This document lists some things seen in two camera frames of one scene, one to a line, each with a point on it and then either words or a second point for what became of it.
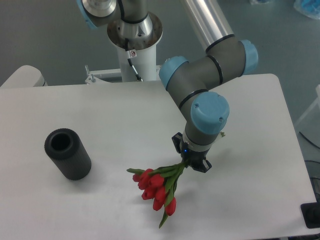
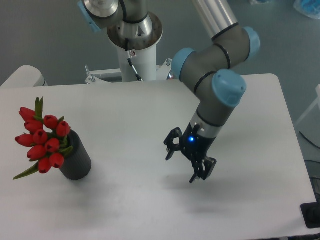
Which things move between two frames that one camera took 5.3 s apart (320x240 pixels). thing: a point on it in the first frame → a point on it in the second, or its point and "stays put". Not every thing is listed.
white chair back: [27, 76] stays put
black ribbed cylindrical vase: [69, 153] stays put
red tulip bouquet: [158, 186] → [46, 138]
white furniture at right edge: [317, 102] stays put
